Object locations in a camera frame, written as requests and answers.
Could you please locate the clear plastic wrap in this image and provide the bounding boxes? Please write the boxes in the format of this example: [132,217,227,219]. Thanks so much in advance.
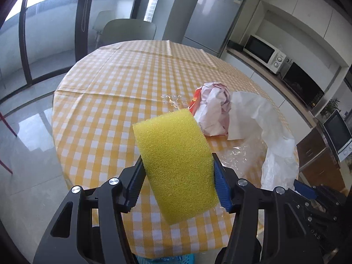
[161,93,193,112]

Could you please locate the clear plastic film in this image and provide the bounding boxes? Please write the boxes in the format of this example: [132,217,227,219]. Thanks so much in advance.
[217,141,268,179]

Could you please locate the black glass door frame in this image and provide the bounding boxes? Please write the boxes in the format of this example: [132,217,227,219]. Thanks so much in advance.
[74,0,154,64]

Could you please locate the kitchen counter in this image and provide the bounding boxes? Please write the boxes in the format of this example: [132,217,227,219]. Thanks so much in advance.
[225,47,322,121]

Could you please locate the yellow checked tablecloth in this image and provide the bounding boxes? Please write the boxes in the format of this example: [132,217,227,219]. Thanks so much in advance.
[52,41,300,259]

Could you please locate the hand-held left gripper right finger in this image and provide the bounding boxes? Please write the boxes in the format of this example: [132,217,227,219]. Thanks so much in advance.
[212,152,323,264]

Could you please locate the white red paper wrapper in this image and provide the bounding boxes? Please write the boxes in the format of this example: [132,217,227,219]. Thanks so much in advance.
[188,82,233,138]

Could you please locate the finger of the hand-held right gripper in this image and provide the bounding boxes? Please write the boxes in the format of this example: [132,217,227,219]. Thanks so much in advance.
[293,179,344,220]

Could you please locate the olive green chair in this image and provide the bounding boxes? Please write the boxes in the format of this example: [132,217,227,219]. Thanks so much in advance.
[102,19,157,47]

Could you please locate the brown wooden cabinet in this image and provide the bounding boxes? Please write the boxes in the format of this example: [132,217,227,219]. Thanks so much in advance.
[297,128,347,196]

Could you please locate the black countertop oven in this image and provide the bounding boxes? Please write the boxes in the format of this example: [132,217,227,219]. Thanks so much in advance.
[282,62,325,108]

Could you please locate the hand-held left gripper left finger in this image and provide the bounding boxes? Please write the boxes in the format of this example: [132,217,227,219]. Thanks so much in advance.
[33,157,146,264]

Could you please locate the white microwave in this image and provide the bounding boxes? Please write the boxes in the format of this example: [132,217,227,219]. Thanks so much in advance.
[243,35,288,74]
[322,109,352,163]

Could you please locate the red metal frame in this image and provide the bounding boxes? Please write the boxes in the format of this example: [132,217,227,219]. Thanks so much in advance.
[0,113,13,175]

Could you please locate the white upper cabinets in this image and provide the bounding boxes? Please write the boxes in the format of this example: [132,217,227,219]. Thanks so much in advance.
[258,0,352,66]

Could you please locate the silver refrigerator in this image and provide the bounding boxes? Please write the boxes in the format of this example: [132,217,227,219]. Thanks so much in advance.
[181,0,248,58]

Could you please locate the white plastic bag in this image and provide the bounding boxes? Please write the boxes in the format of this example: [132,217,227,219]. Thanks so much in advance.
[227,91,300,190]

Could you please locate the green potted plant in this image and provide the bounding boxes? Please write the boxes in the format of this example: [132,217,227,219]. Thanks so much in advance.
[322,97,341,117]

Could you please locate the yellow sponge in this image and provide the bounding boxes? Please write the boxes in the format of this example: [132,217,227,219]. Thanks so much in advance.
[133,108,222,225]

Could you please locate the pale chair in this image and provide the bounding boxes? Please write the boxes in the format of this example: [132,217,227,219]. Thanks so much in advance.
[92,10,114,48]

